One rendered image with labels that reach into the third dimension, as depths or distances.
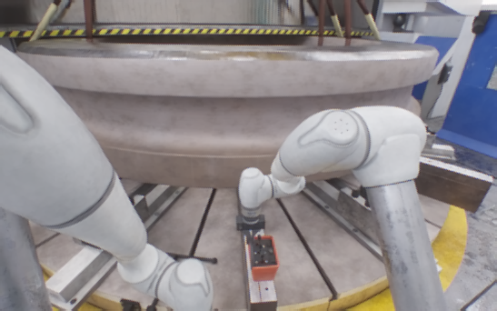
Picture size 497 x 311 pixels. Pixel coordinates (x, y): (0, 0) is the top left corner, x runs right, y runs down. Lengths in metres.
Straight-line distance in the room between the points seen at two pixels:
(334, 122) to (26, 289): 0.57
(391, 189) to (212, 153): 1.30
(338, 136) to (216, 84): 1.13
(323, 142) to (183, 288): 0.46
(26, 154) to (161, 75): 1.36
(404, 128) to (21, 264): 0.72
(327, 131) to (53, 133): 0.38
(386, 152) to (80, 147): 0.51
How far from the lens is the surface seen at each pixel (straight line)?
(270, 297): 1.43
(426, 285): 0.64
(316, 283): 1.99
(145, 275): 0.72
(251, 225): 1.14
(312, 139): 0.47
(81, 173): 0.29
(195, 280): 0.65
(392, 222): 0.60
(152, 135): 1.91
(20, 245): 0.50
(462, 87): 6.17
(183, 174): 1.79
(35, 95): 0.27
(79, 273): 2.08
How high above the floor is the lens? 1.89
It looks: 28 degrees down
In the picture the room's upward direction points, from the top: 1 degrees clockwise
